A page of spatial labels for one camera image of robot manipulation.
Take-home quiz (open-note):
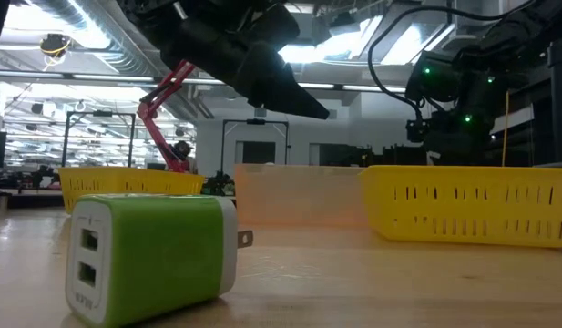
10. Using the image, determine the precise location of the yellow cable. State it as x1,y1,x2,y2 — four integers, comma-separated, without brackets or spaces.
502,90,510,168

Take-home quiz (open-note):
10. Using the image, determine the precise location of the red desk lamp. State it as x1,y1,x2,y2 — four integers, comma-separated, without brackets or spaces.
137,58,198,174

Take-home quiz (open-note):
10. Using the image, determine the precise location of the orange translucent plastic bin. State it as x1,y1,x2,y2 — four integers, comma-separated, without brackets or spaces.
233,162,368,229

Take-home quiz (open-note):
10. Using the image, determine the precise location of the yellow slotted plastic basket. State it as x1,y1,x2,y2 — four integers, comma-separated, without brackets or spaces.
358,164,562,250
57,165,206,215

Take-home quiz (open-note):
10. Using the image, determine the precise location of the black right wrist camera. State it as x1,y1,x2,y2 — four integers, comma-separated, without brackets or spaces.
404,118,430,144

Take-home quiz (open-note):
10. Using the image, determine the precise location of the person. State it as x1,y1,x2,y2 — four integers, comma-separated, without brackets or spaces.
169,139,199,175

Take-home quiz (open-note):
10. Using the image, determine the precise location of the green white USB wall charger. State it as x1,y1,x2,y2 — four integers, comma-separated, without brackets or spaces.
64,193,255,328

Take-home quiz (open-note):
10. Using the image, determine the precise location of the long LED light bar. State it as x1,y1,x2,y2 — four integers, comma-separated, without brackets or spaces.
0,69,408,95

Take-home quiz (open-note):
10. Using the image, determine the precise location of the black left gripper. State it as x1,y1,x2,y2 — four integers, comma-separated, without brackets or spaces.
118,0,331,120

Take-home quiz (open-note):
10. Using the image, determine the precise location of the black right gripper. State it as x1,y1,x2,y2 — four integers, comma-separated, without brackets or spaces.
421,107,494,168

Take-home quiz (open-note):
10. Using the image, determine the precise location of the black metal rig frame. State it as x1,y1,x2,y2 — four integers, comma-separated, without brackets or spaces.
61,110,138,169
221,118,291,166

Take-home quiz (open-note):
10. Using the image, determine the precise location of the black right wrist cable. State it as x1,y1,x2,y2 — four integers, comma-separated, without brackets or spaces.
366,3,536,123

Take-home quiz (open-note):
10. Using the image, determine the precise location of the black ceiling device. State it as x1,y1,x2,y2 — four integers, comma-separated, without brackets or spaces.
38,32,73,59

